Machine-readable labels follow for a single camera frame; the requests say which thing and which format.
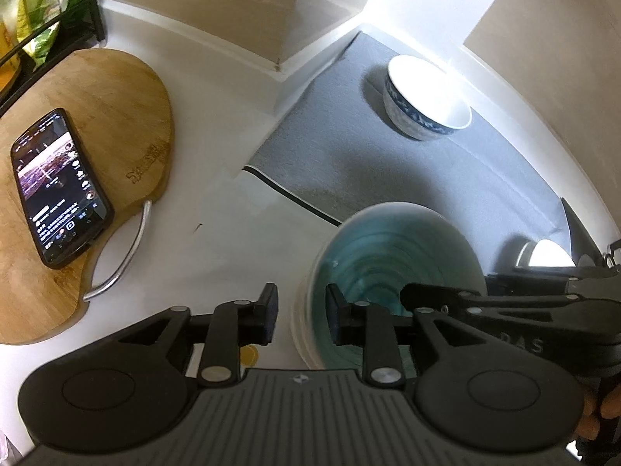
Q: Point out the person's right hand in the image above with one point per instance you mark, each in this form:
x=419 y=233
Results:
x=591 y=412

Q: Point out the grey dish mat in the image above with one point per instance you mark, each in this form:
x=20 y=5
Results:
x=412 y=179

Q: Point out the black smartphone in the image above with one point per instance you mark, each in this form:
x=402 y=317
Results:
x=58 y=184

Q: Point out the small wooden cork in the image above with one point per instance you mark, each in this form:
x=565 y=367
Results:
x=249 y=355

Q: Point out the blue patterned white bowl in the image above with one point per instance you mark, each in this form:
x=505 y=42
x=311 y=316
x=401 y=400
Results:
x=427 y=92

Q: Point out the wooden cutting board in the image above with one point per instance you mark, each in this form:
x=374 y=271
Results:
x=97 y=107

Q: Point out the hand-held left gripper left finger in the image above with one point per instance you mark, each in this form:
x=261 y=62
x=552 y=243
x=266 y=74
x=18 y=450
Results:
x=270 y=313

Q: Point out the large white floral plate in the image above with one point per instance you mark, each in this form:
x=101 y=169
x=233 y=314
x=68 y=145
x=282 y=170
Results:
x=546 y=253

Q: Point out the yellow snack packet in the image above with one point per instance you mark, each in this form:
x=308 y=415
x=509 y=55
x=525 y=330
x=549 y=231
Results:
x=34 y=14

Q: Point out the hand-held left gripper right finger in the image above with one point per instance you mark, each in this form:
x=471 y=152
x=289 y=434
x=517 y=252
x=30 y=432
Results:
x=334 y=320

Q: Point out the teal glazed bowl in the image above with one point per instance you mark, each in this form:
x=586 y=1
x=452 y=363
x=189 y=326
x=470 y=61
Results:
x=388 y=252

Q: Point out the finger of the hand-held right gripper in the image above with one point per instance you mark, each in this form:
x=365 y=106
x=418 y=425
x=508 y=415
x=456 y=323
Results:
x=529 y=281
x=436 y=297

